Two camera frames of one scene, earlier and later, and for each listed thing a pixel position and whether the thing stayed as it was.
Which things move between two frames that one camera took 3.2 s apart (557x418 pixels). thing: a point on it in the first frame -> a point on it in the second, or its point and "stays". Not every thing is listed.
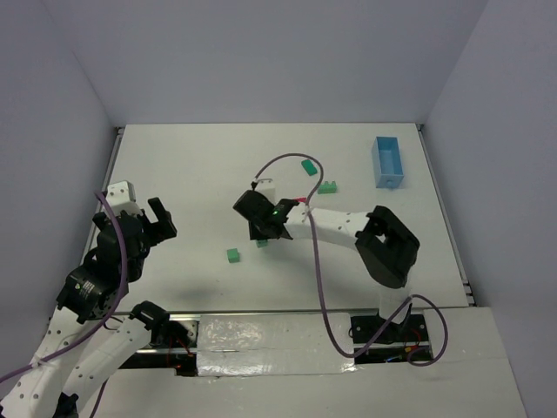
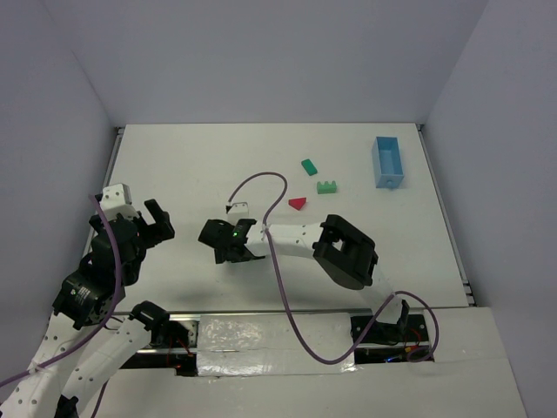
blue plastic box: x=388 y=164 stays
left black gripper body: x=142 y=224 stays
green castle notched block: x=327 y=188 stays
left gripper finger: x=166 y=225 stays
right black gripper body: x=255 y=213 -> x=213 y=235
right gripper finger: x=278 y=230 -> x=242 y=254
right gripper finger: x=257 y=232 -> x=222 y=254
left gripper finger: x=150 y=231 stays
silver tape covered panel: x=267 y=344 stays
